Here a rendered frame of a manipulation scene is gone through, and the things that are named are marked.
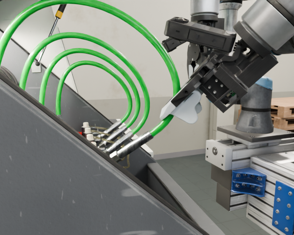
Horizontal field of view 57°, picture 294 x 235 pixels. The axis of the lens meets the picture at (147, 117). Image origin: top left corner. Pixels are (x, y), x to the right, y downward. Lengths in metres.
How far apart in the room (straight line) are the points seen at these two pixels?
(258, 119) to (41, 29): 0.87
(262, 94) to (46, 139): 1.00
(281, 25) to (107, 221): 0.34
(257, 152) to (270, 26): 0.83
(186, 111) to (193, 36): 0.13
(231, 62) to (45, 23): 0.67
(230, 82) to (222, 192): 0.82
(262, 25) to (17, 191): 0.37
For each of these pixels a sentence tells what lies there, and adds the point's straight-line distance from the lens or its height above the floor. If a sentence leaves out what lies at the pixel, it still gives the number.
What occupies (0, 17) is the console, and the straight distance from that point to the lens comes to 0.99.
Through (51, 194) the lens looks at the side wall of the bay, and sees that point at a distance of 0.29.
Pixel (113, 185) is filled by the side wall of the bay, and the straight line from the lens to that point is 0.29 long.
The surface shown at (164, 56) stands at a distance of 0.50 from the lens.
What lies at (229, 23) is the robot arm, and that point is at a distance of 1.21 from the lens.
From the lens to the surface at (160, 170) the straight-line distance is 0.96.
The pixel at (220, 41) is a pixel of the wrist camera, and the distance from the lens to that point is 0.45.
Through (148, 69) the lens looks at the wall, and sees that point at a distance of 3.67.
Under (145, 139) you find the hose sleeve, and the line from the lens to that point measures 0.52.
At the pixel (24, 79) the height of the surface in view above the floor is 1.27.
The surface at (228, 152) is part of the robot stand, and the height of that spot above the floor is 0.98.
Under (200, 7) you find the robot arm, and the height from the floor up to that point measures 1.45.
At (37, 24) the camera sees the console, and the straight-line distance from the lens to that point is 0.98.
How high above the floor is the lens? 1.30
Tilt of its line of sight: 10 degrees down
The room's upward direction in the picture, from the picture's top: straight up
